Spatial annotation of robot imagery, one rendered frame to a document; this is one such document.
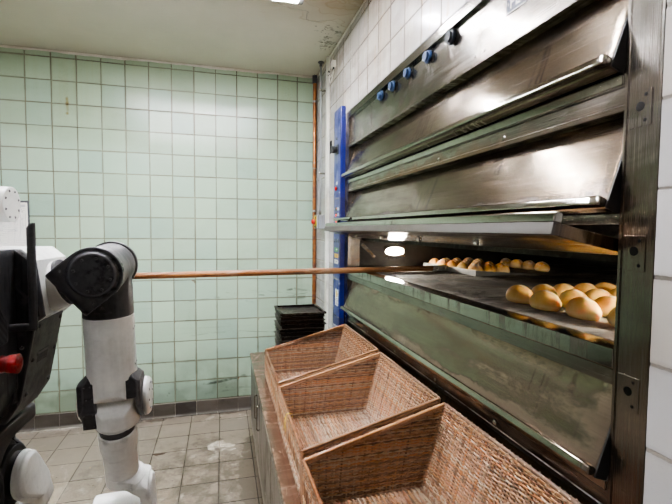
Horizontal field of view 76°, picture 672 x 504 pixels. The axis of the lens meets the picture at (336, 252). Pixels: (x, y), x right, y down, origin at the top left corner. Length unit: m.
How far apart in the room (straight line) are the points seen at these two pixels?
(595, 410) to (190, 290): 2.83
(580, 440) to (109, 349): 0.96
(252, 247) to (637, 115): 2.80
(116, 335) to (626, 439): 0.98
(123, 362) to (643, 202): 1.00
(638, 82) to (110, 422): 1.18
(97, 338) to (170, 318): 2.52
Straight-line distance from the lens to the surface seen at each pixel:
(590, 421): 1.08
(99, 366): 0.94
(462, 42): 1.56
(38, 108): 3.64
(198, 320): 3.42
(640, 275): 0.95
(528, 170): 1.18
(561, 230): 0.88
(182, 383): 3.55
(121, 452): 1.03
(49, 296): 0.93
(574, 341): 1.06
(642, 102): 0.97
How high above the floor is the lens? 1.40
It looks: 3 degrees down
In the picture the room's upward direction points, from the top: straight up
